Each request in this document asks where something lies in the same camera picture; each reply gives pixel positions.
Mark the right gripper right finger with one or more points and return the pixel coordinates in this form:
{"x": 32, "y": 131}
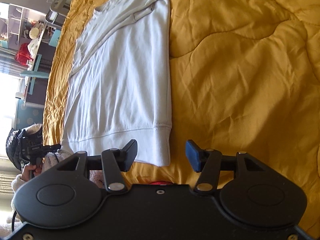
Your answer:
{"x": 207, "y": 163}

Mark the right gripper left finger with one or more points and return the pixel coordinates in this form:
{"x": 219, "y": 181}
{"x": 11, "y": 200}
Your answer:
{"x": 115, "y": 161}

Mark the white Nevada sweatshirt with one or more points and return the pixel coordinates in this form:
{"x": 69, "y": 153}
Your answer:
{"x": 119, "y": 85}

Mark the person's left hand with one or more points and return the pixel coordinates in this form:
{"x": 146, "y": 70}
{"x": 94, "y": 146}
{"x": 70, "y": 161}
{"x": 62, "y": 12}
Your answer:
{"x": 28, "y": 169}

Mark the blue desk chair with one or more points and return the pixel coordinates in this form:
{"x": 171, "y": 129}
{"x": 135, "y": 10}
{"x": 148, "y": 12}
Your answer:
{"x": 31, "y": 74}

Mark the red bag on desk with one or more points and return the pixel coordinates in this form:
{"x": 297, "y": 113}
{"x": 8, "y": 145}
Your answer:
{"x": 23, "y": 55}

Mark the mustard yellow quilt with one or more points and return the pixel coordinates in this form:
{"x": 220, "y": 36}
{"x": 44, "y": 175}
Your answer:
{"x": 245, "y": 77}

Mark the white desk with blue trim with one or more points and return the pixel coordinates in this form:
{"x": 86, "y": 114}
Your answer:
{"x": 42, "y": 50}

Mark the grey wall shelf unit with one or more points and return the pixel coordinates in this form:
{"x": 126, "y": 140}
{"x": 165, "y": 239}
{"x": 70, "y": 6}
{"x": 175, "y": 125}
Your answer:
{"x": 16, "y": 24}

